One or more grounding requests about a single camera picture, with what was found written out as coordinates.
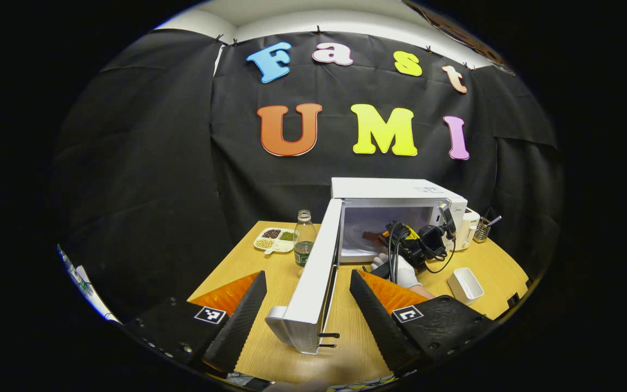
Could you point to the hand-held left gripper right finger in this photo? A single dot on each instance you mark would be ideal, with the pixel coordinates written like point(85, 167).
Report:
point(379, 321)

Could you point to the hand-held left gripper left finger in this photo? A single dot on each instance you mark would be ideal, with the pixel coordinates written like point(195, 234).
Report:
point(240, 321)

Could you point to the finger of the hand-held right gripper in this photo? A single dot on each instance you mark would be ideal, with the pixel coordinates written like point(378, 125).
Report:
point(403, 233)

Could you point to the brown fried chicken piece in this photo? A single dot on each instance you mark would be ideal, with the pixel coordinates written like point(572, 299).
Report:
point(372, 238)

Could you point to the white microwave oven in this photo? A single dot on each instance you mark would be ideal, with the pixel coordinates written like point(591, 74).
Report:
point(384, 188)

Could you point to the white toaster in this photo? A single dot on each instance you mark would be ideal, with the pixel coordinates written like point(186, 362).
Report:
point(467, 226)

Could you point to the white rectangular tray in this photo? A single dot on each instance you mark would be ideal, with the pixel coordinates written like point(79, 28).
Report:
point(465, 284)

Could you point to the metal spoon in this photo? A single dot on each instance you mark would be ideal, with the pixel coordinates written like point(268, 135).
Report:
point(494, 220)

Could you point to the divided plate of beans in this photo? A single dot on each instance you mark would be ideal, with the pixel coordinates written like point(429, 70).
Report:
point(272, 239)

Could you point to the clear plastic bottle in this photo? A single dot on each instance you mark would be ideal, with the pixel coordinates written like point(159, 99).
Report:
point(303, 239)

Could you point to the black table edge clamp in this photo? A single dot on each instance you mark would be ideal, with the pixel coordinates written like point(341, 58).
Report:
point(513, 300)

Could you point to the cluttered white side table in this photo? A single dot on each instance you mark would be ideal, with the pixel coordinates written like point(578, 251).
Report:
point(87, 288)

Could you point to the black backdrop cloth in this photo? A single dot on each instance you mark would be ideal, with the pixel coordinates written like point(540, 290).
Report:
point(145, 163)

